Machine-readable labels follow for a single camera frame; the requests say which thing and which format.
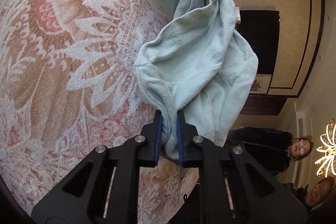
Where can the red floral calendar picture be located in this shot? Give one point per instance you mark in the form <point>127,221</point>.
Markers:
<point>261,84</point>

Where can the black wall television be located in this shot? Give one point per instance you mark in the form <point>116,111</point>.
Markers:
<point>261,29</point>

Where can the gold crystal chandelier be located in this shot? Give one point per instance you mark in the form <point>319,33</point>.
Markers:
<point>327,149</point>

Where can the pink white lace tablecloth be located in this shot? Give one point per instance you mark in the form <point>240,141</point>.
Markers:
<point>68,84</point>

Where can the man face bystander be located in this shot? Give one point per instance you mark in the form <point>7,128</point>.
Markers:
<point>319,193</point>

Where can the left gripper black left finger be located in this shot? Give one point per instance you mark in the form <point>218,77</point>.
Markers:
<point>103,187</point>

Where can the woman with glasses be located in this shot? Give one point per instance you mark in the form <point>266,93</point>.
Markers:
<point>271,148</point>

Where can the light green fleece sweater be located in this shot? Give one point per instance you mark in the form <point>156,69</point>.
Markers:
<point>198,64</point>

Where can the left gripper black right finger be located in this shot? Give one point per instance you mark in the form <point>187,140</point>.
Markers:
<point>233,186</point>

